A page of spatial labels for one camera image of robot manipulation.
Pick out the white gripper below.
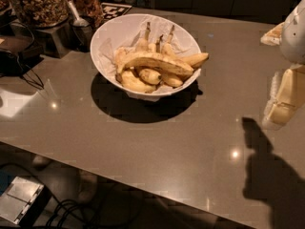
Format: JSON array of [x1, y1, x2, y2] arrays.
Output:
[[260, 0, 305, 130]]

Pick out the long top banana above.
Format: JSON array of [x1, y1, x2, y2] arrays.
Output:
[[114, 51, 193, 76]]

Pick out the right banana on rim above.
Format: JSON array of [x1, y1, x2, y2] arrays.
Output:
[[181, 52, 209, 69]]

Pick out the back right stemmed banana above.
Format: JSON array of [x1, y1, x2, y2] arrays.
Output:
[[161, 26, 175, 57]]

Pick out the stemmed banana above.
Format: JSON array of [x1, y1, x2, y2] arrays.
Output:
[[135, 22, 151, 52], [161, 26, 175, 57]]

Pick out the front right small banana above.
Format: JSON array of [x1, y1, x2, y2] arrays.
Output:
[[161, 73, 183, 88]]

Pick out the small banana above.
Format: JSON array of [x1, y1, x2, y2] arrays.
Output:
[[138, 68, 161, 85], [161, 73, 183, 88]]

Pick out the small middle banana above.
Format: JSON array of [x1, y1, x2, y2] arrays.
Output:
[[138, 68, 161, 85]]

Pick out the back left stemmed banana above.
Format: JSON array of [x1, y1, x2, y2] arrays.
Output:
[[135, 22, 151, 52]]

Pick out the front left banana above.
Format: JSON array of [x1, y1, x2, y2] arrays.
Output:
[[115, 71, 156, 94]]

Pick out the white bowl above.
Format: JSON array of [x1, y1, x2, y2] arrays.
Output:
[[91, 13, 209, 102]]

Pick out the black white marker tag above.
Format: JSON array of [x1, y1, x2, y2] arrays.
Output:
[[101, 2, 132, 20]]

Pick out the dark metal cup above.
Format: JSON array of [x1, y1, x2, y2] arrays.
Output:
[[70, 16, 93, 52]]

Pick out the white plastic scoop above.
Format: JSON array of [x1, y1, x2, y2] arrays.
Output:
[[65, 0, 89, 27]]

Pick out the metal jar stand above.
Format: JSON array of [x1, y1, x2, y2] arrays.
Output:
[[34, 22, 72, 58]]

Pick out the glass jar of nuts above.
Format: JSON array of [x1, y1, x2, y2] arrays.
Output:
[[10, 0, 69, 28]]

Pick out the grey metal box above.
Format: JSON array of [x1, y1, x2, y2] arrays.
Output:
[[0, 176, 51, 226]]

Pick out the black floor cables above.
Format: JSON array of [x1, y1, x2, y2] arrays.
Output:
[[0, 162, 103, 229]]

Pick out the black device with cable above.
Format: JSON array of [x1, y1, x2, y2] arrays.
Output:
[[0, 21, 44, 90]]

